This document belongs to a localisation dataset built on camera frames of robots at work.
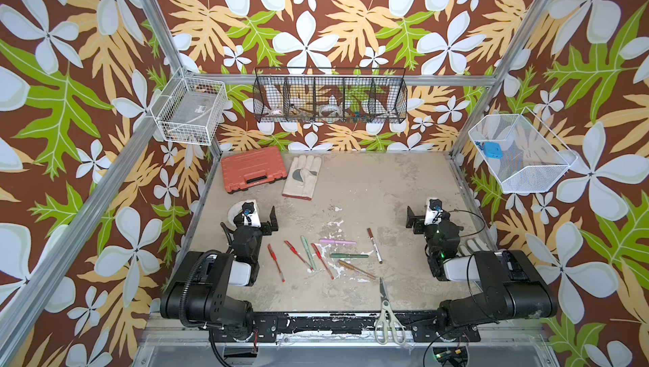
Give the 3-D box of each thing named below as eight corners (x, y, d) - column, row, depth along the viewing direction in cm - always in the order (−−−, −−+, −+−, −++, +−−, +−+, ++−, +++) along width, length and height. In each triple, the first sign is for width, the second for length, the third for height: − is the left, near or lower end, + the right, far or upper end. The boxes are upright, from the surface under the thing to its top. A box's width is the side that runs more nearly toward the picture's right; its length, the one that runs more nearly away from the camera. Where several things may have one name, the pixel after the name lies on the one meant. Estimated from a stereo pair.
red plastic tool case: (228, 195, 106) (225, 188, 102) (223, 163, 118) (219, 156, 114) (288, 178, 112) (287, 171, 109) (278, 149, 124) (276, 142, 120)
